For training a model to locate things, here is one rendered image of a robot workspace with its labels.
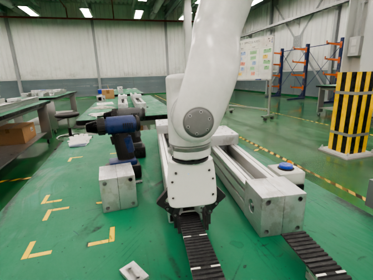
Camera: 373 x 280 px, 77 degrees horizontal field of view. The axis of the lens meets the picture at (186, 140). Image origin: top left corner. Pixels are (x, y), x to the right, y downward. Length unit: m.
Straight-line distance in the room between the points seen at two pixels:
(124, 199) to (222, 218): 0.26
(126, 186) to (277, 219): 0.37
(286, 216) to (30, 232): 0.58
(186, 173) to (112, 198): 0.26
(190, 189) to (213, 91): 0.22
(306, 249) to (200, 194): 0.21
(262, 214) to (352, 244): 0.19
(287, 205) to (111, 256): 0.37
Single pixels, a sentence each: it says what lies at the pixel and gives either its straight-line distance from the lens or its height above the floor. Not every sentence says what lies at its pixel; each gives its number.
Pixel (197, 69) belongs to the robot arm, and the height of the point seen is 1.13.
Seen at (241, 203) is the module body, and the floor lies 0.80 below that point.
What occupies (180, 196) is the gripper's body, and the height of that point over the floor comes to 0.89.
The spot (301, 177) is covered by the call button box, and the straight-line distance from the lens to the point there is 0.77.
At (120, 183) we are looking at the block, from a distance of 0.64.
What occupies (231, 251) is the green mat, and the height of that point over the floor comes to 0.78.
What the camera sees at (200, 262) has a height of 0.81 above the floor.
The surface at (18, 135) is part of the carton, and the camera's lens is 4.24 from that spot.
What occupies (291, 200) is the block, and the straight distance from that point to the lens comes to 0.55.
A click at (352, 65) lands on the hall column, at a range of 3.90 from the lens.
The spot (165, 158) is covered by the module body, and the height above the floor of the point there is 0.86.
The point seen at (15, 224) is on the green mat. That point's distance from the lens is 0.75.
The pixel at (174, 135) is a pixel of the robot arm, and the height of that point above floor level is 1.02.
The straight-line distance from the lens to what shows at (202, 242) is 0.51.
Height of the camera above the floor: 1.12
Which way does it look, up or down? 15 degrees down
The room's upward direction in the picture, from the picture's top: 2 degrees counter-clockwise
